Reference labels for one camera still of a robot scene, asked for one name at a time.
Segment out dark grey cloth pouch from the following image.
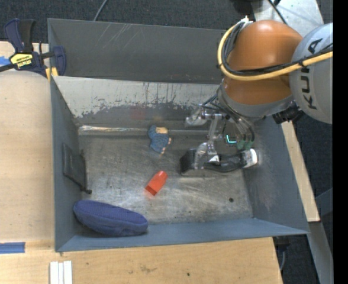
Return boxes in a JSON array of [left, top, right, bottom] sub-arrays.
[[62, 142, 93, 195]]

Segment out black cylinder on white bracket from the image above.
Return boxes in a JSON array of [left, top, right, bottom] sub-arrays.
[[272, 101, 304, 125]]

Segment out blue cloth pouch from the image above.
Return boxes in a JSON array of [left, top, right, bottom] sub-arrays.
[[73, 199, 149, 238]]

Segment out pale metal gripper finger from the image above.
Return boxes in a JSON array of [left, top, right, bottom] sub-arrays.
[[206, 145, 221, 163], [192, 142, 208, 170]]

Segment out grey metal bin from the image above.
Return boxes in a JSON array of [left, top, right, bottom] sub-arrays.
[[47, 18, 311, 253]]

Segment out blue toy figure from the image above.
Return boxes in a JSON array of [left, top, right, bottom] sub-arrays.
[[147, 124, 173, 155]]

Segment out red-orange plastic cup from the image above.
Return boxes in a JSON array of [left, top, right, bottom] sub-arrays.
[[144, 170, 169, 196]]

